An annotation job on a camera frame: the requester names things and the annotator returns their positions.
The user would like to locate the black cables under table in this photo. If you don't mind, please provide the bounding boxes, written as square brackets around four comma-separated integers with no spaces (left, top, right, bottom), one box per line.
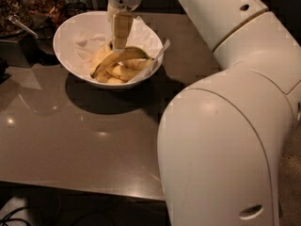
[0,206,32,226]

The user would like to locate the yellow banana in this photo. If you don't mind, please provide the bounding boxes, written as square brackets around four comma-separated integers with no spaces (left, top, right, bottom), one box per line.
[90,46,151,79]

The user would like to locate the white ceramic bowl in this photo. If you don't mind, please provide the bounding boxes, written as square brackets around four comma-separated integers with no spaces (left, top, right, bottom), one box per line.
[53,11,161,90]

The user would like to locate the metal scoop handle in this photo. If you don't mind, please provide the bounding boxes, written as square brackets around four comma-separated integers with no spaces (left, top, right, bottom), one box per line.
[8,15,39,40]

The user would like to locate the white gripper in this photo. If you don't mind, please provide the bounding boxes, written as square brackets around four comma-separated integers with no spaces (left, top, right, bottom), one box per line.
[106,0,142,53]

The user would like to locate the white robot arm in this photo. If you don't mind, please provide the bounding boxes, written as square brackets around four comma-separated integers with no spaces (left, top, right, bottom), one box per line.
[157,0,301,226]

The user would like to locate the white paper bowl liner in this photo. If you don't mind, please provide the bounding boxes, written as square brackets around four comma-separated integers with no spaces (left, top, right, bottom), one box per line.
[74,17,170,87]

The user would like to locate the glass jar with granola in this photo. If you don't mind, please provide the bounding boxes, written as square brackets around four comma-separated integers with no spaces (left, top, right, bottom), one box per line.
[0,0,33,38]

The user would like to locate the glass jar with dried fruit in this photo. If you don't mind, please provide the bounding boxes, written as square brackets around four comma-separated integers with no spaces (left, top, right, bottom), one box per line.
[25,0,66,27]

